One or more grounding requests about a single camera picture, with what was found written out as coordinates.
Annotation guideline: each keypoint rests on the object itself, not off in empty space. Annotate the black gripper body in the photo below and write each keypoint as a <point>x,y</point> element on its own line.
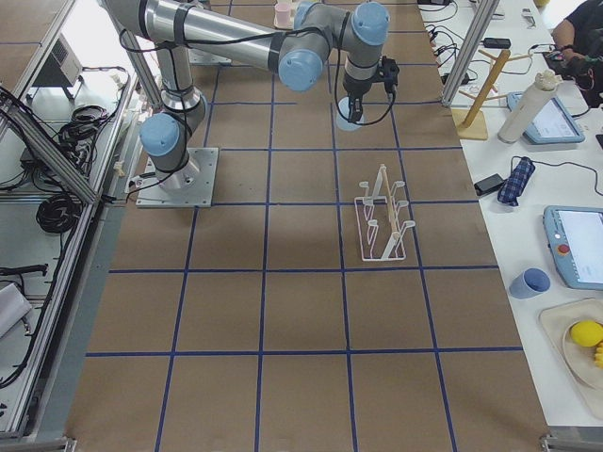
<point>354,92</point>

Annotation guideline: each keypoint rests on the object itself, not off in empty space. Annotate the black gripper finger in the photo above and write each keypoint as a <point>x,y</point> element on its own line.
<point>352,109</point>
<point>359,110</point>

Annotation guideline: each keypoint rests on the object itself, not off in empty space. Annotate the light blue cup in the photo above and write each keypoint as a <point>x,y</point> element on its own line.
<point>342,119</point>

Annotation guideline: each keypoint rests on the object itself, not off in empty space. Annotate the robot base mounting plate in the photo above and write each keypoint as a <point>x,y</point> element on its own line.
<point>191,186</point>

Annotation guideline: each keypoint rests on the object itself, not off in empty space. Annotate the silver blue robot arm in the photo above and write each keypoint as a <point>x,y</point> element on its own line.
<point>297,56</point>

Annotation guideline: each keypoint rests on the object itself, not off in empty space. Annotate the pink cup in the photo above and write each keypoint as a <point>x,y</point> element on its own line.
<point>282,15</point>

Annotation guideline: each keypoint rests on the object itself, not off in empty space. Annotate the blue cup on table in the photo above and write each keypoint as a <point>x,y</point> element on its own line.
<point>530,283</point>

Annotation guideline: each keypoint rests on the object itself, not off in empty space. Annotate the wooden mug tree stand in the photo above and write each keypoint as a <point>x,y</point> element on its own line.
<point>471,123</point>

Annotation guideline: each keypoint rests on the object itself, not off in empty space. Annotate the black power adapter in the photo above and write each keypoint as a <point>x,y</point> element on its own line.
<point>489,185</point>

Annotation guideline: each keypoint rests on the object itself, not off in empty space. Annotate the white cylindrical bottle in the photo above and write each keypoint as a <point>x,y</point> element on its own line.
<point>531,102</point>

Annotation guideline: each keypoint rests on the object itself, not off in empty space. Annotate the blue plaid folded umbrella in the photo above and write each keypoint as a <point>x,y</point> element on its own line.
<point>516,183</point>

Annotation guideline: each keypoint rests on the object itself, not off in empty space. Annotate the blue teach pendant tablet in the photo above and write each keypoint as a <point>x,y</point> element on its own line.
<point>553,125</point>

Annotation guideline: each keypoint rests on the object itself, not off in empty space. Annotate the person in black shirt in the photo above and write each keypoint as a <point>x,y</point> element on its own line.
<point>571,36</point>

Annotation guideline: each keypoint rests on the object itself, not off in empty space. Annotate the grey control box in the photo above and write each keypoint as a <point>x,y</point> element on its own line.
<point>61,69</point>

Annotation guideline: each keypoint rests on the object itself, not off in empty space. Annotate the beige tray with toys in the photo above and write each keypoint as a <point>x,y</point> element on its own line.
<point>580,361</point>

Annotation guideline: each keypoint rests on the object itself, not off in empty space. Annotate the yellow lemon toy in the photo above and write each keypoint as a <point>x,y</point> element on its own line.
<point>586,333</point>

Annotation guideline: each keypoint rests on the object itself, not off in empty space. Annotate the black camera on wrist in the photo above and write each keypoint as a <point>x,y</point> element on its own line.
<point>389,73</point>

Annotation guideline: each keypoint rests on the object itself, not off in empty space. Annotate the white wire cup rack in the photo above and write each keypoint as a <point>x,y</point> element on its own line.
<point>381,226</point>

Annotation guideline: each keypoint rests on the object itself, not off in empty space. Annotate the aluminium frame post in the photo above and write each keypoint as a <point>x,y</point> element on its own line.
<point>476,30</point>

